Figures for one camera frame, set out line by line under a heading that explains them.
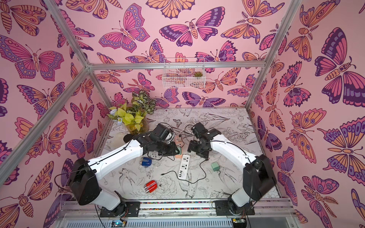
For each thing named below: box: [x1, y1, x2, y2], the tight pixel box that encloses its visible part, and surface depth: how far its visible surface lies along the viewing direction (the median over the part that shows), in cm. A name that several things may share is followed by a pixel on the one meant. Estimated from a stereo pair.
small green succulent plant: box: [192, 71, 203, 77], surface depth 94 cm
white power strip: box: [177, 154, 191, 181], surface depth 87 cm
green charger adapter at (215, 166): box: [211, 161, 221, 172], surface depth 89 cm
